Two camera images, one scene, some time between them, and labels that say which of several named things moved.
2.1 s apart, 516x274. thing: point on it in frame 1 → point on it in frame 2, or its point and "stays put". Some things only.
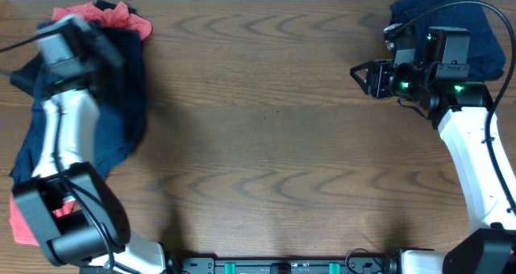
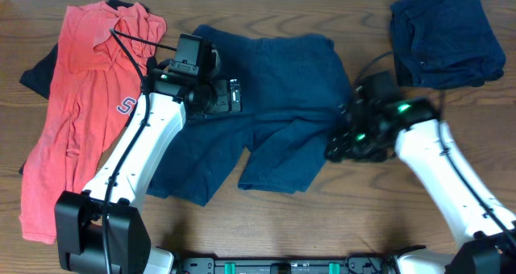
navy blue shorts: x=121 y=91 → x=293 y=89
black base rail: x=351 y=265 stays put
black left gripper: x=106 y=46 → x=225 y=105
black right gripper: x=379 y=72 → x=342 y=146
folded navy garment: x=486 y=60 stays put
